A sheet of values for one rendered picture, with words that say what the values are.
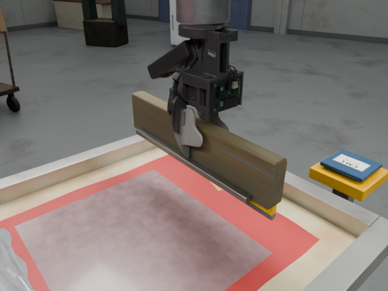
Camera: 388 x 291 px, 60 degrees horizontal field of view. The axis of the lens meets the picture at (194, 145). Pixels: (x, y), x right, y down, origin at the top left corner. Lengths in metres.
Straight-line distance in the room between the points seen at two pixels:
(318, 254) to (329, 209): 0.10
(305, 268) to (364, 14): 8.10
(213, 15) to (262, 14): 8.80
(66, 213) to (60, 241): 0.07
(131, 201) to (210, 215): 0.16
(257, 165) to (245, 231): 0.18
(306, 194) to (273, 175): 0.23
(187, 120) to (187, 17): 0.15
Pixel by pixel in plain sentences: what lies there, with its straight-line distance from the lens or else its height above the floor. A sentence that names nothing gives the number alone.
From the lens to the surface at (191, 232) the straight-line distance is 0.60.
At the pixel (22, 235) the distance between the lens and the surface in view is 0.67.
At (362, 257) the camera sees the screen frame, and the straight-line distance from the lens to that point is 0.57.
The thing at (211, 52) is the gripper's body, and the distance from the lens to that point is 0.47.
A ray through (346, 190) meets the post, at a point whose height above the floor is 0.94.
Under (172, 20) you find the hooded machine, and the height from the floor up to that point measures 0.53.
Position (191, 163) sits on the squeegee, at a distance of 0.56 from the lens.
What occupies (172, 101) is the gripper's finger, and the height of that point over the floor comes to 1.18.
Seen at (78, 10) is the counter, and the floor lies 0.49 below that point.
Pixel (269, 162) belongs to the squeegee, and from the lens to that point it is 0.45.
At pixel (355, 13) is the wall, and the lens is 8.57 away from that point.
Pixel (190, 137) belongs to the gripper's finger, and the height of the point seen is 1.13.
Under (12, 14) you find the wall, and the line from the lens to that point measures 10.27.
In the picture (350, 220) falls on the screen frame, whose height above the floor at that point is 0.98.
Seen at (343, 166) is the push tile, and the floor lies 0.97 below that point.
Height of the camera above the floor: 1.36
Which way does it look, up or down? 27 degrees down
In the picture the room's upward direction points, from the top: straight up
